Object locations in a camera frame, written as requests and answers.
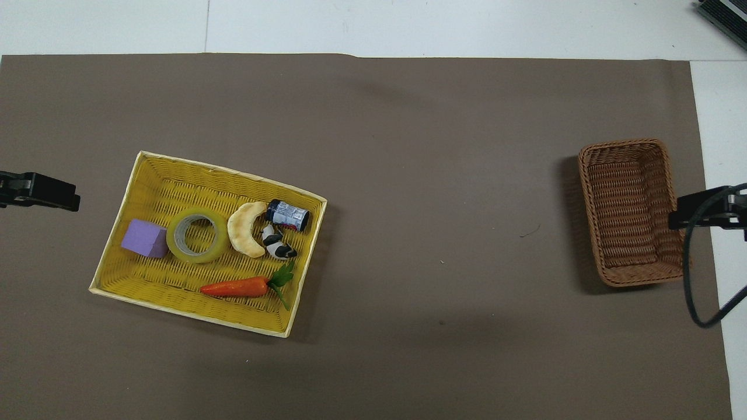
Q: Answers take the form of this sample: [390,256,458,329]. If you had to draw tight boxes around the yellow woven basket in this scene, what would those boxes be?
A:
[89,150,328,338]

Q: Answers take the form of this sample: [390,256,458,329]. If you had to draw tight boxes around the purple foam cube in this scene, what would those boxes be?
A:
[121,219,170,258]

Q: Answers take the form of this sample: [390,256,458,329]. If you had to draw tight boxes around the toy carrot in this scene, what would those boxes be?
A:
[200,261,296,311]

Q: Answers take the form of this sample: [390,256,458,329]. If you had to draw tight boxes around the crescent-shaped toy bread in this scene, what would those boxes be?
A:
[227,201,268,258]

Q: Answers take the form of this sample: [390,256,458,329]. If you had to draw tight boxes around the black and white cow figurine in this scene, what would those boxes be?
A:
[260,225,298,260]

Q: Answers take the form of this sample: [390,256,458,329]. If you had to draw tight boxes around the brown wicker basket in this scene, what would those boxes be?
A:
[578,138,691,288]

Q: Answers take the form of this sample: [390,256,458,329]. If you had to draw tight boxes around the black stand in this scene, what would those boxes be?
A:
[697,0,747,51]

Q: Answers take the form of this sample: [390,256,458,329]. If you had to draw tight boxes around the yellowish clear tape roll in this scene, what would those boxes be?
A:
[166,207,229,264]

